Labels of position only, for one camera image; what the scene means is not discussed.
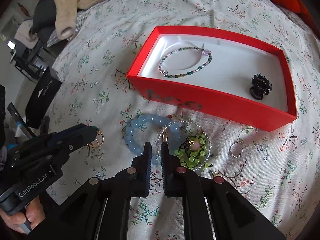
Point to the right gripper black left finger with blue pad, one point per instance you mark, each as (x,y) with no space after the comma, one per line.
(110,206)

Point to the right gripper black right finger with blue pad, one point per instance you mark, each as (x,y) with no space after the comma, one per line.
(212,208)

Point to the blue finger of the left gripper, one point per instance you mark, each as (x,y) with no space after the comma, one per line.
(65,135)

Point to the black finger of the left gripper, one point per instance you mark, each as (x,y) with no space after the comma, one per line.
(79,138)

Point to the gold ring earrings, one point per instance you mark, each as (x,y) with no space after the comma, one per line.
(98,142)

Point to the green bead ornament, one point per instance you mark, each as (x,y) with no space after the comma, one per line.
(194,152)

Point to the red jewelry box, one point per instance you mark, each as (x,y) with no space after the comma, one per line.
(210,70)

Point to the person's left hand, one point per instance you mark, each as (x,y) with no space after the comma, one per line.
(34,214)

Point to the black small box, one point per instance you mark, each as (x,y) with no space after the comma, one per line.
(41,97)

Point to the floral bed sheet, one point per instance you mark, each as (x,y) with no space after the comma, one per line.
(276,171)

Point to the orange plush toy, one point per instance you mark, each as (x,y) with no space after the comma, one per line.
(296,6)

